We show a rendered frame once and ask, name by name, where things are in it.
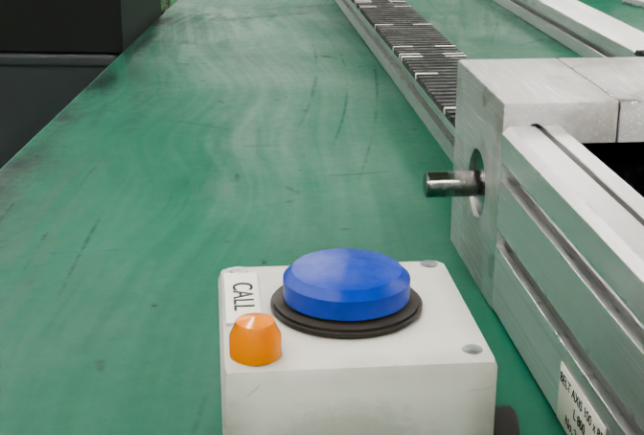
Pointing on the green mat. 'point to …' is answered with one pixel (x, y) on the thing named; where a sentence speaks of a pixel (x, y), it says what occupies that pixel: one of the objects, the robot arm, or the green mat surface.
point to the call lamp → (255, 340)
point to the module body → (573, 279)
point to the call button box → (361, 365)
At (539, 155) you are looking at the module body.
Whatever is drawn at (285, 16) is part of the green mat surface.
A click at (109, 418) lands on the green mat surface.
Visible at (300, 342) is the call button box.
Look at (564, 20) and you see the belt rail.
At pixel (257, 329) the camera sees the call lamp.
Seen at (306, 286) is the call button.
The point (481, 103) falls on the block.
